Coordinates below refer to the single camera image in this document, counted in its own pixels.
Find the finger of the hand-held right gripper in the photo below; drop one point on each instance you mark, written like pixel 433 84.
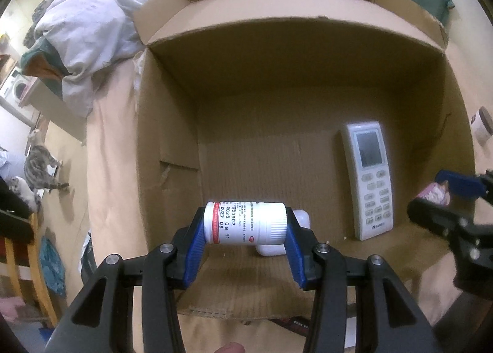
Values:
pixel 462 183
pixel 435 216

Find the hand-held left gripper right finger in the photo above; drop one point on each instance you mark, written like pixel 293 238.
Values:
pixel 297 256

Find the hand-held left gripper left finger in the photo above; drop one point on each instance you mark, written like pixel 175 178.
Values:
pixel 192 256

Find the pink dotted strip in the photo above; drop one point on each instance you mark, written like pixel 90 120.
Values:
pixel 435 193

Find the white pill bottle red label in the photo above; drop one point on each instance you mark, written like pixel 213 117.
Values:
pixel 246 222

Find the brown cardboard box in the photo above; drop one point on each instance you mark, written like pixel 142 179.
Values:
pixel 269 106

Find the person's left hand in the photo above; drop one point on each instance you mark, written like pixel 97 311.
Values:
pixel 231 348

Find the white jar brown lid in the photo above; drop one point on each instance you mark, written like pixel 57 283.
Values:
pixel 481 125

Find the dark red cloth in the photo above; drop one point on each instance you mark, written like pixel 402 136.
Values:
pixel 290 324

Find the white remote control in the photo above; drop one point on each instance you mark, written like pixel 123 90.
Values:
pixel 369 183

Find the blue cloth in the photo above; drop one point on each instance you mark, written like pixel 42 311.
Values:
pixel 52 264

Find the wooden chair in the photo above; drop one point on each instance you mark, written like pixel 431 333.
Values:
pixel 38 279

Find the grey tabby cat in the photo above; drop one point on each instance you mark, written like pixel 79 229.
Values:
pixel 38 164

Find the white cat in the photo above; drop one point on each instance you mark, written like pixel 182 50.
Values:
pixel 25 191

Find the black bag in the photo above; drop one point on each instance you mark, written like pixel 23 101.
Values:
pixel 15 218

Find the white washing machine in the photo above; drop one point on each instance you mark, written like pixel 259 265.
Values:
pixel 15 87

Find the green orange cloth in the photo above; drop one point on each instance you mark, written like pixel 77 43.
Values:
pixel 42 62

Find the white duvet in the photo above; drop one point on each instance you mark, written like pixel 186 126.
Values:
pixel 88 29

